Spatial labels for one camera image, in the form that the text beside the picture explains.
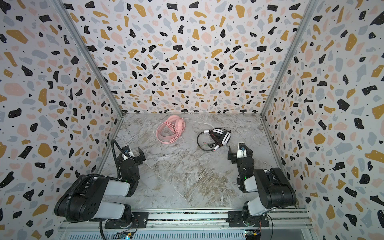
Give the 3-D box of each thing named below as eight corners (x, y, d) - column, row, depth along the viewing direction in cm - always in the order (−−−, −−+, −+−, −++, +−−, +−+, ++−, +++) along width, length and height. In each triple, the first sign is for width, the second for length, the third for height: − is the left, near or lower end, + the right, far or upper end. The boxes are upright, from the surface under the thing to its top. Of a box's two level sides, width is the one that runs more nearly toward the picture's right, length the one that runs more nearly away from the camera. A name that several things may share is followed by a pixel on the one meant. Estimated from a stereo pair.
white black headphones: (196, 151, 102) (196, 144, 95) (197, 135, 111) (197, 128, 104) (230, 151, 102) (232, 144, 95) (228, 136, 111) (229, 128, 104)
